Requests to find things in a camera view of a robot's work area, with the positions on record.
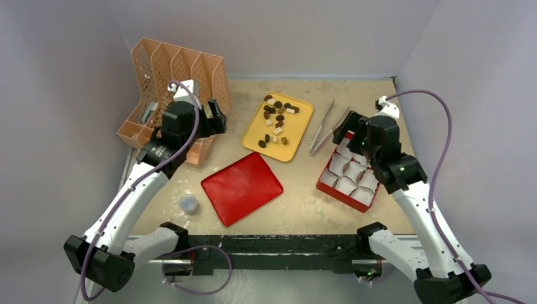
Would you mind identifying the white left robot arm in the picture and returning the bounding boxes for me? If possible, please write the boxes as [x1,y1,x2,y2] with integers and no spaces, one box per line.
[63,98,227,301]

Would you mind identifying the black aluminium base frame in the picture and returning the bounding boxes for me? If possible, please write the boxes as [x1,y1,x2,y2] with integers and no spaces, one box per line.
[154,234,390,276]

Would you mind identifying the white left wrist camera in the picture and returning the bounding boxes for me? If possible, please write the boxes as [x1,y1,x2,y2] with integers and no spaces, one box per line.
[167,79,199,104]

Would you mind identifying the yellow plastic tray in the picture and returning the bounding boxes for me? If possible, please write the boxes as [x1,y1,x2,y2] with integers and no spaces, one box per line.
[241,91,314,162]

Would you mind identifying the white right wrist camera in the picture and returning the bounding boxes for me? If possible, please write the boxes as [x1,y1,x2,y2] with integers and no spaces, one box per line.
[375,96,400,120]

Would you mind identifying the small clear plastic cup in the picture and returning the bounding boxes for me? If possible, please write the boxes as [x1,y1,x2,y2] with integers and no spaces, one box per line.
[179,193,199,215]

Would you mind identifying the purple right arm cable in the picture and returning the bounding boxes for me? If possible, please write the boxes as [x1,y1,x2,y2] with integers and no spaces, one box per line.
[386,89,528,304]

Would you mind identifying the red chocolate box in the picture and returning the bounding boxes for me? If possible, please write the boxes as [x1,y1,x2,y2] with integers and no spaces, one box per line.
[316,131,380,213]

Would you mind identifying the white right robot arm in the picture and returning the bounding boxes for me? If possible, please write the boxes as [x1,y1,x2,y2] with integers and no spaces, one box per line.
[332,111,491,303]

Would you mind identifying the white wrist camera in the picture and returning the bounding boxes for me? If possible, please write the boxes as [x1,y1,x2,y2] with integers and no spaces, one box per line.
[375,96,400,120]
[167,79,199,104]

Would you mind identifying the metal serving tongs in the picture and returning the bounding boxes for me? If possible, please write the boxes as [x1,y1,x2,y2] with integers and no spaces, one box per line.
[308,99,350,156]

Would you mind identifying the orange plastic file organizer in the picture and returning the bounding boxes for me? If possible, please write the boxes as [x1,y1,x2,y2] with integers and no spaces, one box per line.
[117,37,232,170]

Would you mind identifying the red box lid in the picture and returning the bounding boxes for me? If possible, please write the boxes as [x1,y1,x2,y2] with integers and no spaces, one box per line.
[201,152,284,227]

